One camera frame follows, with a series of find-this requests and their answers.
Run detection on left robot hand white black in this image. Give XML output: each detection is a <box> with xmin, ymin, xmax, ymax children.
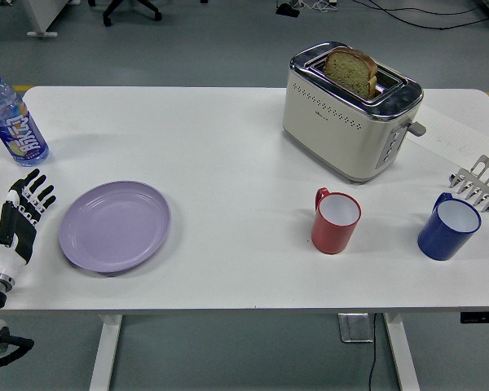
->
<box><xmin>0</xmin><ymin>169</ymin><xmax>59</xmax><ymax>280</ymax></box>

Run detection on purple round plate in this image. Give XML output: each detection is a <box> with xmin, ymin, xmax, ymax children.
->
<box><xmin>58</xmin><ymin>180</ymin><xmax>173</xmax><ymax>275</ymax></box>

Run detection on clear drink bottle blue label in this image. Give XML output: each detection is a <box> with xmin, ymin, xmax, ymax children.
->
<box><xmin>0</xmin><ymin>67</ymin><xmax>51</xmax><ymax>169</ymax></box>

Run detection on white table leg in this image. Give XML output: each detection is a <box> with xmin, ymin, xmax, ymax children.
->
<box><xmin>88</xmin><ymin>313</ymin><xmax>124</xmax><ymax>391</ymax></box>
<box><xmin>381</xmin><ymin>312</ymin><xmax>422</xmax><ymax>391</ymax></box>

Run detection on black office chair base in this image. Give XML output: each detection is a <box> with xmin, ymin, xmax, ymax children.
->
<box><xmin>102</xmin><ymin>0</ymin><xmax>164</xmax><ymax>28</ymax></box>

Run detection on red mug white inside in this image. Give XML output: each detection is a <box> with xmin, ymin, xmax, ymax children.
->
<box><xmin>311</xmin><ymin>187</ymin><xmax>363</xmax><ymax>256</ymax></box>

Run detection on cream and chrome toaster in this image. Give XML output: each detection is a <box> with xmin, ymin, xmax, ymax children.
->
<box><xmin>281</xmin><ymin>40</ymin><xmax>427</xmax><ymax>183</ymax></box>

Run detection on silver box under table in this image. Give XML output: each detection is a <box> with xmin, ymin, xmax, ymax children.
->
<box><xmin>337</xmin><ymin>312</ymin><xmax>377</xmax><ymax>344</ymax></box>

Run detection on black device on floor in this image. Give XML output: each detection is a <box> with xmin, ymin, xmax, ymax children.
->
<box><xmin>274</xmin><ymin>0</ymin><xmax>302</xmax><ymax>19</ymax></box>

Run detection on brown bread slice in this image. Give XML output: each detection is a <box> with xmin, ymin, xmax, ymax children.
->
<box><xmin>323</xmin><ymin>46</ymin><xmax>380</xmax><ymax>99</ymax></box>

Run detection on blue mug white inside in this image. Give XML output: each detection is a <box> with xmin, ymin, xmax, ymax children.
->
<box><xmin>416</xmin><ymin>192</ymin><xmax>483</xmax><ymax>262</ymax></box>

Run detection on white paper sheet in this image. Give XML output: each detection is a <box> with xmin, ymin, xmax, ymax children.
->
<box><xmin>407</xmin><ymin>96</ymin><xmax>489</xmax><ymax>169</ymax></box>

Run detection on silver metal toast rack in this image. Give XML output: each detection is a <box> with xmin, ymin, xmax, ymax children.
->
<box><xmin>448</xmin><ymin>154</ymin><xmax>489</xmax><ymax>214</ymax></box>

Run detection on white desk frame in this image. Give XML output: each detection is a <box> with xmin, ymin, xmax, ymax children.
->
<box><xmin>25</xmin><ymin>0</ymin><xmax>60</xmax><ymax>40</ymax></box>

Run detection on black cable under table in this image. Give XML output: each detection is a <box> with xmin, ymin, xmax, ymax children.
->
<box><xmin>365</xmin><ymin>312</ymin><xmax>381</xmax><ymax>391</ymax></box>

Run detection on white floor cables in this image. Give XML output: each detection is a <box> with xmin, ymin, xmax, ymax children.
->
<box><xmin>299</xmin><ymin>0</ymin><xmax>340</xmax><ymax>12</ymax></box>

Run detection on black floor cables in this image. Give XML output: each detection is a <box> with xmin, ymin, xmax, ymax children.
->
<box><xmin>365</xmin><ymin>0</ymin><xmax>489</xmax><ymax>33</ymax></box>

